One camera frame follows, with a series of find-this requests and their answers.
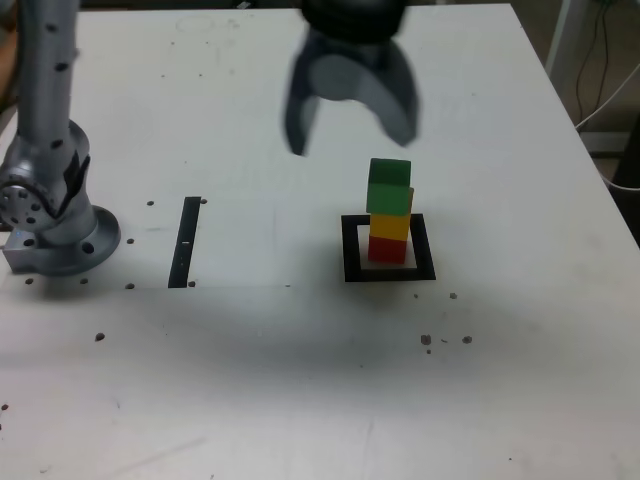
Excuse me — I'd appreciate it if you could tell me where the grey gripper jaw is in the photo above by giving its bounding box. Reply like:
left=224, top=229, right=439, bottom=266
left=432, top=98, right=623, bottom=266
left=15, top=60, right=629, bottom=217
left=282, top=28, right=324, bottom=158
left=306, top=41, right=425, bottom=149

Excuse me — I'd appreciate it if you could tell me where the green cube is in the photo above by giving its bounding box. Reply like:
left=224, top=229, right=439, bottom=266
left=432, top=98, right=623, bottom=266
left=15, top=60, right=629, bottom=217
left=365, top=158, right=414, bottom=218

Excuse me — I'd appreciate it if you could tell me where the yellow cube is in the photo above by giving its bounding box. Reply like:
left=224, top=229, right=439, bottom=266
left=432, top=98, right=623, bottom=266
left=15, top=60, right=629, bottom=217
left=368, top=187, right=416, bottom=242

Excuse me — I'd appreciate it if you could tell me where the red cube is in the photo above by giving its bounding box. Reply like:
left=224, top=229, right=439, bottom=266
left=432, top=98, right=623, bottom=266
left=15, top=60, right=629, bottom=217
left=367, top=235, right=408, bottom=265

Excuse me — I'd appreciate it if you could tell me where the black tape square outline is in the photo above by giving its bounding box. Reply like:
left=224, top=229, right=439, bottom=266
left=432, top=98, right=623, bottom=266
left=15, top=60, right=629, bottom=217
left=340, top=213, right=437, bottom=284

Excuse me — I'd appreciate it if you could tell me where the black tape strip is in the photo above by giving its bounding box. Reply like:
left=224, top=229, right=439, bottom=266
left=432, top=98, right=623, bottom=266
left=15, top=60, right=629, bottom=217
left=167, top=196, right=202, bottom=290

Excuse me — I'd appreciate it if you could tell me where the grey floor bar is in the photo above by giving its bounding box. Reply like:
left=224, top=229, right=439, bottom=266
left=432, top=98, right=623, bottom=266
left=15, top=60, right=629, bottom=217
left=579, top=130, right=632, bottom=159

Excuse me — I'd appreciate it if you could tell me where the white metal frame post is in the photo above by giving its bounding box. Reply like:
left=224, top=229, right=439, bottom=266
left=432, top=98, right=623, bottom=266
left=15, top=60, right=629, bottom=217
left=544, top=0, right=574, bottom=77

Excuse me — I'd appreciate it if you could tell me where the thin black background cable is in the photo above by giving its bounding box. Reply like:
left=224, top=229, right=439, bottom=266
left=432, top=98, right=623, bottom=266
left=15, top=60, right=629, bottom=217
left=574, top=0, right=609, bottom=124

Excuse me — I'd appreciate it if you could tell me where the white background cable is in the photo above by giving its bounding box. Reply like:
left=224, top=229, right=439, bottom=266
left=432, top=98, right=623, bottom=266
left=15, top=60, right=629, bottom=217
left=574, top=64, right=640, bottom=131

